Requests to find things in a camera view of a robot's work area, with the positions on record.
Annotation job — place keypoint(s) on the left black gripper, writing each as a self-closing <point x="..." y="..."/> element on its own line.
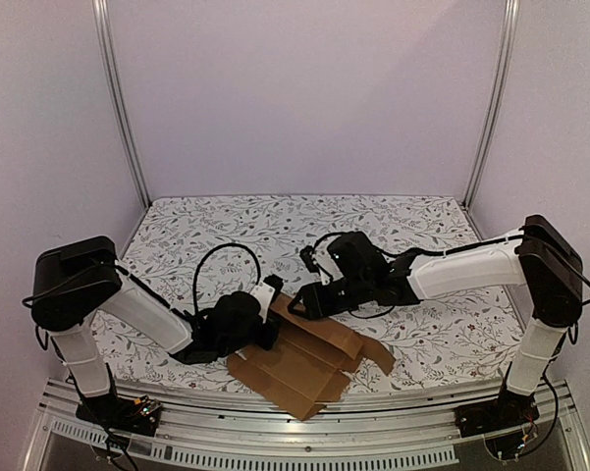
<point x="266" y="342"/>

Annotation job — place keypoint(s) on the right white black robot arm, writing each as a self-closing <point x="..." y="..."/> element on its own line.
<point x="354" y="271"/>

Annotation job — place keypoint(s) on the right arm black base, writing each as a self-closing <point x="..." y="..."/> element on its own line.
<point x="505" y="411"/>

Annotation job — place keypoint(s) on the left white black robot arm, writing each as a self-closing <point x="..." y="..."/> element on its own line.
<point x="74" y="281"/>

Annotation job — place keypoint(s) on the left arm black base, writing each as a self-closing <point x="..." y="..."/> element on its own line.
<point x="137" y="416"/>

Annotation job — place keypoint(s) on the front aluminium rail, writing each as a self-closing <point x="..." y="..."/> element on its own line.
<point x="198" y="430"/>

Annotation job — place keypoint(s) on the aluminium frame post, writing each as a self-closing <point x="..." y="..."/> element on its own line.
<point x="112" y="73"/>
<point x="496" y="98"/>

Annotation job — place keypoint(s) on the left aluminium frame post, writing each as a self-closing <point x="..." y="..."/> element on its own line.
<point x="112" y="73"/>

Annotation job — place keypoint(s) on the right aluminium frame post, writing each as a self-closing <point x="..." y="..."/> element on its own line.
<point x="496" y="98"/>

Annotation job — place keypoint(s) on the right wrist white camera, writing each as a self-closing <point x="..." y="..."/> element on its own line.
<point x="317" y="260"/>

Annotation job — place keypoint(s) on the brown cardboard box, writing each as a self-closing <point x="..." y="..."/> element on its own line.
<point x="309" y="364"/>

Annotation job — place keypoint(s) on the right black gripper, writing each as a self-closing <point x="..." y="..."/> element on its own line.
<point x="319" y="298"/>

